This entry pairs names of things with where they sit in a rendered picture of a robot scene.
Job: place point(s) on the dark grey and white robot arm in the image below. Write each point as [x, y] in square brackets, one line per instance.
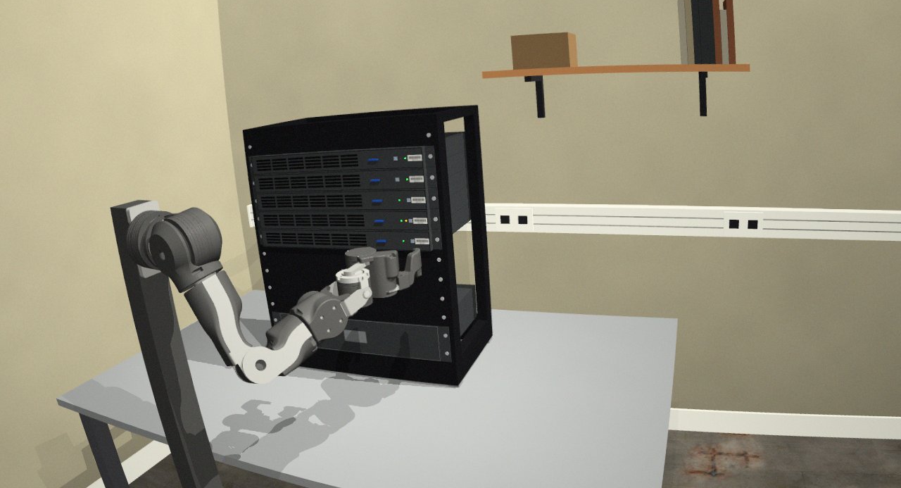
[187, 248]

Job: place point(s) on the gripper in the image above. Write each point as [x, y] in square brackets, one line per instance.
[385, 276]

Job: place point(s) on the black server rack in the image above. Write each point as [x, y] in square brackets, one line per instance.
[395, 183]

